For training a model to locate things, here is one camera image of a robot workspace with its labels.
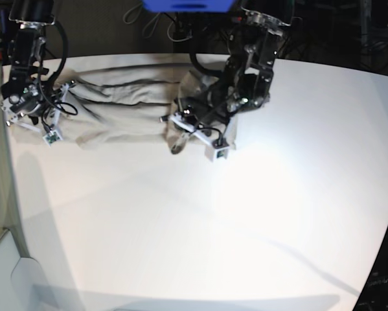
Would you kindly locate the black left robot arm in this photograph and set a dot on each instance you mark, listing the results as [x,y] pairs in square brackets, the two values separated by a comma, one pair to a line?
[208,100]

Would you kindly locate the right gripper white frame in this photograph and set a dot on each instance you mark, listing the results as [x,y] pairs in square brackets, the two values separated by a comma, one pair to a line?
[36,111]

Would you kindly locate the blue box at top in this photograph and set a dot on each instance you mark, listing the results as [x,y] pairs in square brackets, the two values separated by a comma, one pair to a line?
[188,5]

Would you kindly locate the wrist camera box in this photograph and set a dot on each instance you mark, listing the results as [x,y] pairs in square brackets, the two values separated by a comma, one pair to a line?
[53,136]
[217,151]

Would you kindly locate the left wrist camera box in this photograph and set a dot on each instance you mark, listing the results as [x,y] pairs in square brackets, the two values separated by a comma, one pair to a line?
[217,151]

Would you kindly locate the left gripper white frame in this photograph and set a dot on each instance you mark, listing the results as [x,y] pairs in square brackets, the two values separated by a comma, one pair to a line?
[185,124]

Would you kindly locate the grey t-shirt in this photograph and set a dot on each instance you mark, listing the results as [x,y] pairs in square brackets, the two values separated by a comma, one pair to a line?
[125,104]

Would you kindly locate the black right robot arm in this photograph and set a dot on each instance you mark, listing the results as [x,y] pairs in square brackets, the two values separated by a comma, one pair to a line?
[29,47]

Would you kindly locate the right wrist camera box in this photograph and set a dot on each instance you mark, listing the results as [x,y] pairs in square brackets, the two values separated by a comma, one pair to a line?
[53,136]

